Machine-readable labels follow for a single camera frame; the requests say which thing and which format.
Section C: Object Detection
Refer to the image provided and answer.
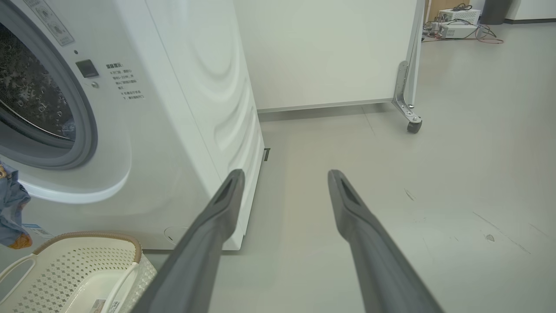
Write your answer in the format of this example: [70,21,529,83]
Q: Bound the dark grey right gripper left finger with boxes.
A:
[130,169,246,313]

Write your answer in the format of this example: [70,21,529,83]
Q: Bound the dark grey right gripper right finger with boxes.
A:
[328,170,443,313]

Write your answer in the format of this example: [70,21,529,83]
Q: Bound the blue bear-print garment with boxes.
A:
[0,161,33,250]

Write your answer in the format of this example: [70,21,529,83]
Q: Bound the white front-load washing machine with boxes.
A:
[0,0,265,252]

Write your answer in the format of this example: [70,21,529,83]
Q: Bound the basket product label sticker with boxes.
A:
[89,299,126,313]

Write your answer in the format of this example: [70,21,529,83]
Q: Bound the cream perforated laundry basket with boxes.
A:
[0,232,158,313]

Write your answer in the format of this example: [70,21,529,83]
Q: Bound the blue energy label sticker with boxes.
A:
[22,224,55,240]

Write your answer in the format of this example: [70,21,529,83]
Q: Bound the white partition board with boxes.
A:
[232,0,424,113]

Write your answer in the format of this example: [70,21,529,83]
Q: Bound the white electronics box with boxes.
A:
[438,9,481,23]
[440,23,478,40]

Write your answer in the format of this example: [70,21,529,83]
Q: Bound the dark grey bin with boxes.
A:
[480,0,513,25]

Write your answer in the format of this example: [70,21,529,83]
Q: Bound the metal partition foot bracket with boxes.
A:
[392,61,422,124]

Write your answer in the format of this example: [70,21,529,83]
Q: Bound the electronic boxes with cables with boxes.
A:
[421,22,504,44]

